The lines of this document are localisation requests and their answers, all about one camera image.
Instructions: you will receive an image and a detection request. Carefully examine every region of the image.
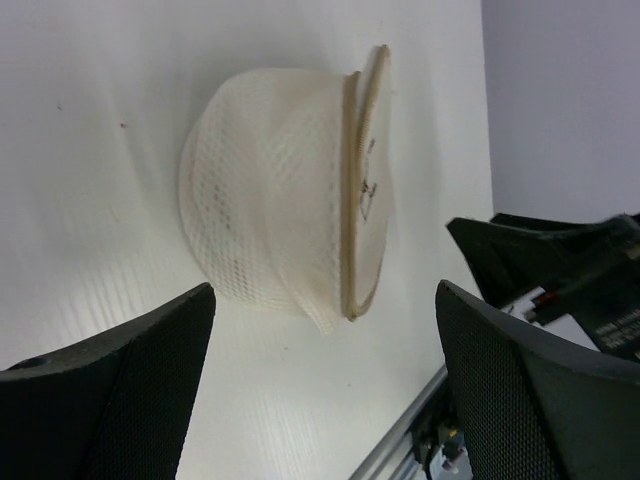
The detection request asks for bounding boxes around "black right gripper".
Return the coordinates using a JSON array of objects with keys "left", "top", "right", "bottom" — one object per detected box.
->
[{"left": 446, "top": 214, "right": 639, "bottom": 361}]

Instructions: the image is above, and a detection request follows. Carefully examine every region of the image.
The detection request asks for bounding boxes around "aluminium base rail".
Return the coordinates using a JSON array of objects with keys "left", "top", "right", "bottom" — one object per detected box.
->
[{"left": 351, "top": 367, "right": 473, "bottom": 479}]

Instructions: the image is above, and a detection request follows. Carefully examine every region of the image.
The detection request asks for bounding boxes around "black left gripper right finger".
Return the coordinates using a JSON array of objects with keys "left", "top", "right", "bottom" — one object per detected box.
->
[{"left": 435, "top": 280, "right": 639, "bottom": 479}]

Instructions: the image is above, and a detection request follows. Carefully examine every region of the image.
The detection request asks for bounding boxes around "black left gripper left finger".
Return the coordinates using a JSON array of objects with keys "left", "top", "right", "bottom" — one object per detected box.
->
[{"left": 1, "top": 283, "right": 216, "bottom": 479}]

